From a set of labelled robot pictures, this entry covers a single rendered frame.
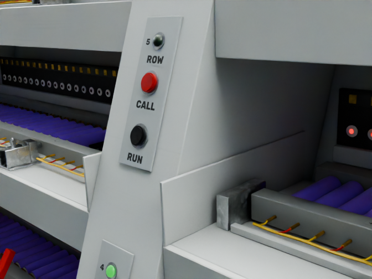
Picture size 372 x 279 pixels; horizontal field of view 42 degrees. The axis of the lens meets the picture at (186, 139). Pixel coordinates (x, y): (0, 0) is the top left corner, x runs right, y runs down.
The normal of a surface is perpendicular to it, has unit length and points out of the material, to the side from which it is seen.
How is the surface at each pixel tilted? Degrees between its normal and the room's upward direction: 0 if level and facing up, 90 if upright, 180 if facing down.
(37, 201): 110
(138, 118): 90
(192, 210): 90
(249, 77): 90
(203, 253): 19
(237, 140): 90
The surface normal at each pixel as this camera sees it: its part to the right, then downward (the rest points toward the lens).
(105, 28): -0.70, 0.21
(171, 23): -0.67, -0.13
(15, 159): 0.71, 0.16
